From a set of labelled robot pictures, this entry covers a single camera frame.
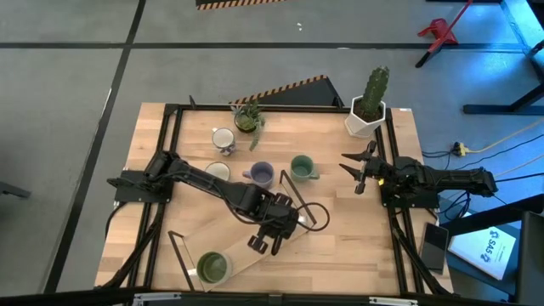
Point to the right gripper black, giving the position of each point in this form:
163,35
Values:
374,170

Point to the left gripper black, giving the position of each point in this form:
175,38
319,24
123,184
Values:
278,217

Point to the teal green mug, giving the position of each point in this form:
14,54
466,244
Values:
302,166

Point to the white mug green inside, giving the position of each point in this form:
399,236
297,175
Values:
213,268

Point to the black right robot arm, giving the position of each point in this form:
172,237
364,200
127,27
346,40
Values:
450,180

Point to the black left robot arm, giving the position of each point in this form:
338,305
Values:
204,178

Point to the cactus in white pot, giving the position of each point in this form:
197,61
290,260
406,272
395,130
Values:
367,115

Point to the purple mug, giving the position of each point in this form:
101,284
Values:
261,174

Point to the black ramp hazard stripe edge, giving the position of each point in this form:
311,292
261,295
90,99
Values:
310,93

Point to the plain white mug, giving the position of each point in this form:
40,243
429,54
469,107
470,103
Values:
217,170

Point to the yellow power plug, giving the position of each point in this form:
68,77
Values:
460,149

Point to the black smartphone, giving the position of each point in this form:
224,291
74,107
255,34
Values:
434,247

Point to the white mug blue floral print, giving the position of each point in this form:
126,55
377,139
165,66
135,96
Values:
223,138

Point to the succulent plant in dark pot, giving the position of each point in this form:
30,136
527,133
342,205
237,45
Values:
247,119

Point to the white box blue logo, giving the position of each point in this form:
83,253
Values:
484,251

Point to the black desk leg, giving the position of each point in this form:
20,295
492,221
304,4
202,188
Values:
501,108

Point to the red stand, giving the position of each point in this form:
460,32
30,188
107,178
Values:
440,32

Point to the black mat hazard stripe edge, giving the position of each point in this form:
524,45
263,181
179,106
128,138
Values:
238,3

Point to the black camera rig bar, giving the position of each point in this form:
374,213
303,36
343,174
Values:
272,299

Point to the black aluminium table frame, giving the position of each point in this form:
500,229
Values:
276,109

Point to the silver bracket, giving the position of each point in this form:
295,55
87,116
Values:
157,297
393,301

